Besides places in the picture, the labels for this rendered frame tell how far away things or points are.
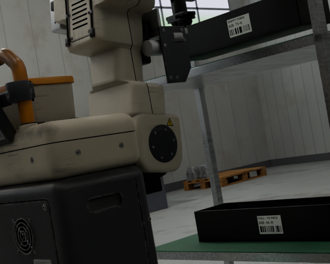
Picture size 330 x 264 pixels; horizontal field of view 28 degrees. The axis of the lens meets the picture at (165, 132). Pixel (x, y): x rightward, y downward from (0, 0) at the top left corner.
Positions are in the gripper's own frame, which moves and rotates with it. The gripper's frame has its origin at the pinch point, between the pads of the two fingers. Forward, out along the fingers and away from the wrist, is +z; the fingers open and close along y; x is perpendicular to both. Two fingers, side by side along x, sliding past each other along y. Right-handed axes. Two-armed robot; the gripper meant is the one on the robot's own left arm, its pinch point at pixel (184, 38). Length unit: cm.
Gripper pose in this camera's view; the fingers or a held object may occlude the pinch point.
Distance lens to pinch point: 248.4
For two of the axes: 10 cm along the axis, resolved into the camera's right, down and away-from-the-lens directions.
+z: 1.8, 9.8, 0.0
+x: -7.2, 1.3, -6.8
